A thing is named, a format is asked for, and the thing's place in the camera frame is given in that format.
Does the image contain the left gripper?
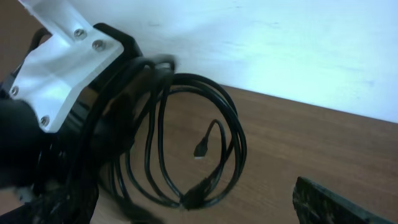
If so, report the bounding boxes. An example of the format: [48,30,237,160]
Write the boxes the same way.
[55,23,175,187]

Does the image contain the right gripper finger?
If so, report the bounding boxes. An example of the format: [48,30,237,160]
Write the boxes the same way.
[292,177,393,224]

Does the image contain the black USB cable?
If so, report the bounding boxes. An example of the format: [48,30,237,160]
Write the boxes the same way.
[124,73,248,209]
[142,86,237,209]
[108,80,218,212]

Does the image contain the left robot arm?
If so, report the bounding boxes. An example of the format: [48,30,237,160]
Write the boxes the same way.
[1,23,175,223]

